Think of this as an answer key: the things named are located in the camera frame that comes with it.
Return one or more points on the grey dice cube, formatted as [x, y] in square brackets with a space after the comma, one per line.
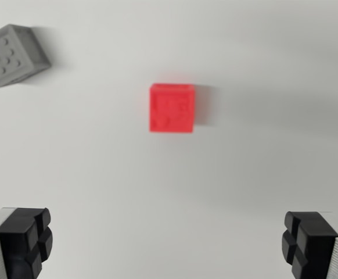
[6, 58]

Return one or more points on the red dice cube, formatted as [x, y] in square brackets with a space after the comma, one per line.
[172, 109]

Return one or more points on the gripper right finger with black rubber pad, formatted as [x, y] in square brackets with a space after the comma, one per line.
[314, 244]

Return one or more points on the gripper left finger with black rubber pad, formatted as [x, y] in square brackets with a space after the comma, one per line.
[18, 241]

